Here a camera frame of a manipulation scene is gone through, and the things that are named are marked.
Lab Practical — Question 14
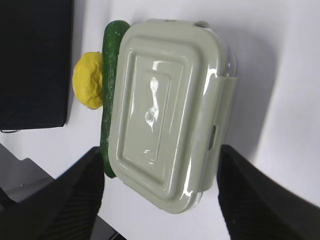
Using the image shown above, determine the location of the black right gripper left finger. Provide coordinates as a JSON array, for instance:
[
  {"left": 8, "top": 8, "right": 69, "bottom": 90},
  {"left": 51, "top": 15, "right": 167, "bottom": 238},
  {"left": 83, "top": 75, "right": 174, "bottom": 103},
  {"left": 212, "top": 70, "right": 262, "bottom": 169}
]
[{"left": 0, "top": 146, "right": 105, "bottom": 240}]

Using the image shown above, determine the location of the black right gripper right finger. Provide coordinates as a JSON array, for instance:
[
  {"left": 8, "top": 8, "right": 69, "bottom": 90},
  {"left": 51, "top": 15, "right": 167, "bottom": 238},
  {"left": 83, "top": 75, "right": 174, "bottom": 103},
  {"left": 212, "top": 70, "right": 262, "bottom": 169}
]
[{"left": 216, "top": 144, "right": 320, "bottom": 240}]

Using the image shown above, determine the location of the yellow lemon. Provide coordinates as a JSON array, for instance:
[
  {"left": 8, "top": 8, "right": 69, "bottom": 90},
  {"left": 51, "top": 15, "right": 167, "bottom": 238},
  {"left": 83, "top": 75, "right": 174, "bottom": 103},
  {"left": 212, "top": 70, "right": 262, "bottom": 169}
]
[{"left": 72, "top": 51, "right": 103, "bottom": 110}]

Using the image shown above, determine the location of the green lidded glass container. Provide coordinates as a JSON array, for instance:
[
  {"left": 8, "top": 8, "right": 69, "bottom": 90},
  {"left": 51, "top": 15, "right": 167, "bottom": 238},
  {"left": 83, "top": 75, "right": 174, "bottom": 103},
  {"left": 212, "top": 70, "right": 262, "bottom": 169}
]
[{"left": 108, "top": 19, "right": 237, "bottom": 214}]

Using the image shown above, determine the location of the dark blue lunch bag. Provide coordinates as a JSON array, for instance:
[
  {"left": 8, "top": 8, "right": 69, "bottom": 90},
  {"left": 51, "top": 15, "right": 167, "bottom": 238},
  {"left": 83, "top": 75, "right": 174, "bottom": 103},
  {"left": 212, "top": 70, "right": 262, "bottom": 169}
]
[{"left": 0, "top": 0, "right": 74, "bottom": 131}]

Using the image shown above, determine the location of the green cucumber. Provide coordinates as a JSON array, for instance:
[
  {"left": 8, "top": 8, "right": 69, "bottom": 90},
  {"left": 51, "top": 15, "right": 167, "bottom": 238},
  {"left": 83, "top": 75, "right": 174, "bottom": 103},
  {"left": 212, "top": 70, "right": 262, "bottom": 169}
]
[{"left": 100, "top": 20, "right": 130, "bottom": 179}]

